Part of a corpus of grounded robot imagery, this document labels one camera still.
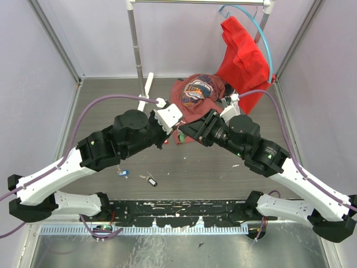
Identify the blue clothes hanger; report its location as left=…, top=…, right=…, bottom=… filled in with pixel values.
left=219, top=1, right=275, bottom=83

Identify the key with black tag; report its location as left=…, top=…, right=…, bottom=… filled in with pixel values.
left=139, top=173, right=158, bottom=187

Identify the faded red t-shirt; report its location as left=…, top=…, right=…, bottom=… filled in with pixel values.
left=170, top=73, right=228, bottom=145

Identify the key with blue tag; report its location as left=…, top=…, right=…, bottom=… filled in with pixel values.
left=117, top=165, right=129, bottom=179

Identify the white cable duct strip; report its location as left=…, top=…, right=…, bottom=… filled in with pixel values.
left=39, top=224, right=249, bottom=236

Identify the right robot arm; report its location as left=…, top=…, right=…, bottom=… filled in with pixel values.
left=179, top=109, right=356, bottom=243

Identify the large metal keyring with clips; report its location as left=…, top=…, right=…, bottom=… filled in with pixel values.
left=176, top=125, right=184, bottom=141

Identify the key with green tag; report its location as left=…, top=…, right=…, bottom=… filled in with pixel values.
left=178, top=133, right=186, bottom=143

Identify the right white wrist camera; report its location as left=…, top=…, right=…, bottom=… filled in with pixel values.
left=220, top=93, right=240, bottom=123

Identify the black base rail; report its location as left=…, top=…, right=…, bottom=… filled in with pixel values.
left=84, top=199, right=262, bottom=228

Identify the purple cable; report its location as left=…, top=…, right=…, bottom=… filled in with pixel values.
left=238, top=89, right=357, bottom=213
left=0, top=94, right=160, bottom=240

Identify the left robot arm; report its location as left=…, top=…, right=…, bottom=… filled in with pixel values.
left=8, top=105, right=182, bottom=223

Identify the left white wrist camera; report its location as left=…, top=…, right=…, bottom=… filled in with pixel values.
left=153, top=98, right=184, bottom=135

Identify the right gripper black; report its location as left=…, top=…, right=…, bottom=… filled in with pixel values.
left=178, top=108, right=247, bottom=158

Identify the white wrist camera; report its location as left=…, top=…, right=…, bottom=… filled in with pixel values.
left=220, top=93, right=240, bottom=123
left=153, top=98, right=184, bottom=135

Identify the white clothes rack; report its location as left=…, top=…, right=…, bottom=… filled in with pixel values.
left=125, top=0, right=276, bottom=112

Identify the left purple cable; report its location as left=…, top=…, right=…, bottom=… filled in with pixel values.
left=0, top=94, right=160, bottom=240

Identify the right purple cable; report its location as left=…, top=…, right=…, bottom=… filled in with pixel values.
left=238, top=89, right=357, bottom=213

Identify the bright red shirt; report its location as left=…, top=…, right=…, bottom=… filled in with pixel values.
left=216, top=16, right=277, bottom=115

